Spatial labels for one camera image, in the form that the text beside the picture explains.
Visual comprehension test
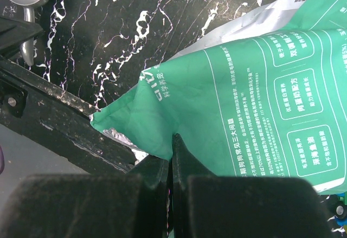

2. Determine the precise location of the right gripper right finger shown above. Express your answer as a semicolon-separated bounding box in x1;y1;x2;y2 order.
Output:
171;135;337;237

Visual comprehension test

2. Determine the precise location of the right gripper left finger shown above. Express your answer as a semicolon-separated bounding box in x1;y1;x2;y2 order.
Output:
1;156;169;237

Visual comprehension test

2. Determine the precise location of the teal dog food bag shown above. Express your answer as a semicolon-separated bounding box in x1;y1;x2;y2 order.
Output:
91;0;346;194

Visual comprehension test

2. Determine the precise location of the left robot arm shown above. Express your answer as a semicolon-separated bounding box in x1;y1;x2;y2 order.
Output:
1;16;43;58

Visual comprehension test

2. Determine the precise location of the orange blue toy car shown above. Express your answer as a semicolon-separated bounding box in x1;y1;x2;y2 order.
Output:
327;192;346;232

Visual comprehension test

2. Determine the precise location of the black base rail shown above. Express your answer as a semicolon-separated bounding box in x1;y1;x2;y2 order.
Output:
1;58;136;174

